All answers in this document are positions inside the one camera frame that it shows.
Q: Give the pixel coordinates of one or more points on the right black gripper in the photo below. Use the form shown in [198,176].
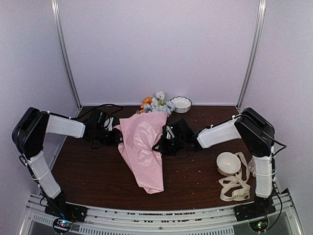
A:
[164,150]

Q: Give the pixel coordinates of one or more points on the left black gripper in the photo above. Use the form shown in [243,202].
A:
[115,137]

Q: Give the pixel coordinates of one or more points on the pink wrapping paper sheet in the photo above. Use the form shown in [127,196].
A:
[140,133]

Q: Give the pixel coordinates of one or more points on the blue hydrangea flower stem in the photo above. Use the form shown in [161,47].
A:
[157,106]

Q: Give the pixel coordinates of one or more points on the white flower stem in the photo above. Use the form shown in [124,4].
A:
[158,99]

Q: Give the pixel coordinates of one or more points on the orange flower stem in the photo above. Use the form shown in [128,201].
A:
[146,101]

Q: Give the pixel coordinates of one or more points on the small scalloped white bowl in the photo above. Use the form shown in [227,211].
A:
[182,104]

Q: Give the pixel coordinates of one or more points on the cream printed ribbon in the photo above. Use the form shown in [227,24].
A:
[235,187]

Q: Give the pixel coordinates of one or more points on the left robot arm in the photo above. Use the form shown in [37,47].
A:
[29,135]

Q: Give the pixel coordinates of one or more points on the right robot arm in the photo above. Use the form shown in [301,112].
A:
[256,132]

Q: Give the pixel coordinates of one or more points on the round white bowl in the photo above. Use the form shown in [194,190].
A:
[228,164]

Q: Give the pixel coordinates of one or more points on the white mug yellow inside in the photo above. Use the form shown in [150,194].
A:
[252,167]

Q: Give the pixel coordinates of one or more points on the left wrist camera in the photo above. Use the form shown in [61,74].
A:
[108,124]

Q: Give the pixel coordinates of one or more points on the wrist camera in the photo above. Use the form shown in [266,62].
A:
[108,124]
[170,132]

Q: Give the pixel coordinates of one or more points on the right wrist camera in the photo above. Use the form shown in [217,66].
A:
[170,132]

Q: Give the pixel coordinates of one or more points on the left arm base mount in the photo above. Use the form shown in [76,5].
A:
[73,213]

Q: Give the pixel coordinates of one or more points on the aluminium front rail base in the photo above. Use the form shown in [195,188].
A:
[211,221]

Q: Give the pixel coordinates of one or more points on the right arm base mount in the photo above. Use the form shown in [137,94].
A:
[252,211]

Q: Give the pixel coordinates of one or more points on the left aluminium frame post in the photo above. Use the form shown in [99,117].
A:
[65,58]

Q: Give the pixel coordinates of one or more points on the aluminium frame post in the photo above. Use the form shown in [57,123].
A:
[261,14]
[65,58]

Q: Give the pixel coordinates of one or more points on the right aluminium frame post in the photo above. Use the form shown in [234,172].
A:
[261,14]

